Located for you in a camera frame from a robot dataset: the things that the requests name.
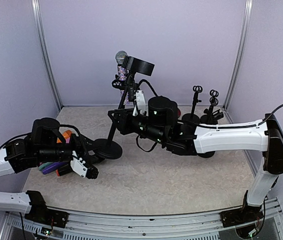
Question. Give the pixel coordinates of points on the left aluminium frame post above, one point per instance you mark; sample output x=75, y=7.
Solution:
x=45, y=53

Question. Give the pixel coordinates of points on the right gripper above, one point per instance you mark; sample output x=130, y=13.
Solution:
x=123, y=124

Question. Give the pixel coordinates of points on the aluminium corner frame post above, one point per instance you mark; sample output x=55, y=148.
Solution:
x=239, y=54

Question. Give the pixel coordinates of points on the black microphone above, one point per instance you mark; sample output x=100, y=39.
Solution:
x=64, y=170

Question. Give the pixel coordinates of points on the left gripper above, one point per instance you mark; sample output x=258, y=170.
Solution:
x=84, y=146

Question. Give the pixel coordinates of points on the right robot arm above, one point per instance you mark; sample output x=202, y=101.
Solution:
x=185, y=138

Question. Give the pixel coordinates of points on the black desk stand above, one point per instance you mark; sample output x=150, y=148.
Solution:
x=192, y=117

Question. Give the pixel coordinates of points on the black tripod microphone stand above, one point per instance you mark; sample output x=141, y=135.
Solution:
x=120, y=83

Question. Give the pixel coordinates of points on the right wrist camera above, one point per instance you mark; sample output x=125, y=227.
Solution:
x=136, y=96

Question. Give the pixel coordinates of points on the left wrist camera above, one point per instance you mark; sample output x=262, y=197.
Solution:
x=83, y=169

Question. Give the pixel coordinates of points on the teal microphone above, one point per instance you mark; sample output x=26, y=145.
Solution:
x=41, y=167

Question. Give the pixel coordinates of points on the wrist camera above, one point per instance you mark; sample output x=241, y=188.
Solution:
x=83, y=169
x=136, y=96

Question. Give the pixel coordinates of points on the purple microphone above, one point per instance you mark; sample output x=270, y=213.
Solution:
x=53, y=167

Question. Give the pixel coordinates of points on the orange microphone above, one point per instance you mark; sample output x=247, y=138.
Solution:
x=67, y=134

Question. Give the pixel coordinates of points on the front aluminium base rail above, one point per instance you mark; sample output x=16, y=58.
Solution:
x=81, y=225

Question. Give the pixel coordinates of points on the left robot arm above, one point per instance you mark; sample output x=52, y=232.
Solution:
x=45, y=143

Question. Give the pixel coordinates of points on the red patterned coaster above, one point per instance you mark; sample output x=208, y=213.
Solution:
x=178, y=113

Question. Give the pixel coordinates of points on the glitter microphone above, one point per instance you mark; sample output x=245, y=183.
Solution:
x=121, y=72

